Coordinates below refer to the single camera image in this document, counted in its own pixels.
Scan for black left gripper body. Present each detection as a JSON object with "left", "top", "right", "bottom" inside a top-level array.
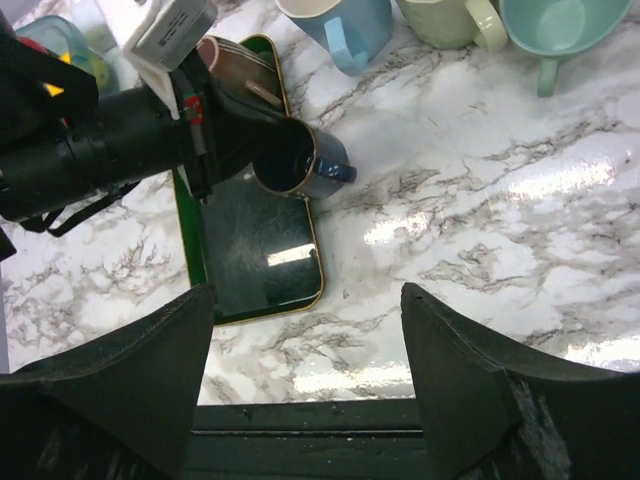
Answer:
[{"left": 172, "top": 59, "right": 234, "bottom": 205}]

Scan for light green ceramic mug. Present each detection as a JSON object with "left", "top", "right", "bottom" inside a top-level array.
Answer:
[{"left": 397, "top": 0, "right": 508, "bottom": 53}]

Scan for light blue hexagonal mug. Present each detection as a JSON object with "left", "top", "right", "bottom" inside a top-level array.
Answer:
[{"left": 275, "top": 0, "right": 393, "bottom": 77}]

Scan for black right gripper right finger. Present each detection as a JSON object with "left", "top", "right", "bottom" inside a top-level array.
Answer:
[{"left": 401, "top": 283, "right": 639, "bottom": 479}]

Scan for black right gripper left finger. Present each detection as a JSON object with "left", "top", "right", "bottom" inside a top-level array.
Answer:
[{"left": 1, "top": 285, "right": 214, "bottom": 479}]

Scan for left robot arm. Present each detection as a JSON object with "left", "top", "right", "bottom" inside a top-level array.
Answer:
[{"left": 1, "top": 1, "right": 292, "bottom": 237}]

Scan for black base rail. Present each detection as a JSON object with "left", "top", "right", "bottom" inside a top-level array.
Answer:
[{"left": 182, "top": 399, "right": 434, "bottom": 479}]

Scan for teal plastic fruit basket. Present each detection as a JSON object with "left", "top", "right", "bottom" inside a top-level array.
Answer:
[{"left": 16, "top": 15, "right": 119, "bottom": 96}]

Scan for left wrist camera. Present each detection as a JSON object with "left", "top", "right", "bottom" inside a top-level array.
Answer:
[{"left": 122, "top": 0, "right": 218, "bottom": 120}]

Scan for mint green bird-print mug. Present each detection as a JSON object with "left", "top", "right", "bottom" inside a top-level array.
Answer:
[{"left": 499, "top": 0, "right": 633, "bottom": 98}]

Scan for brown small cup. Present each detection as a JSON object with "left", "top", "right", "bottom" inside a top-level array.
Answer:
[{"left": 197, "top": 35, "right": 283, "bottom": 109}]

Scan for dark blue gold-rimmed cup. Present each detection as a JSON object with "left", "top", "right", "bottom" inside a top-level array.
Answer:
[{"left": 253, "top": 118, "right": 357, "bottom": 199}]

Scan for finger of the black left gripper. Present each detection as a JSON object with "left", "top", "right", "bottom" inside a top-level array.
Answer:
[{"left": 210, "top": 79, "right": 290, "bottom": 180}]

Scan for black rectangular tray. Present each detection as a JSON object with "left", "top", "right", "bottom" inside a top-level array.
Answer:
[{"left": 173, "top": 35, "right": 324, "bottom": 325}]

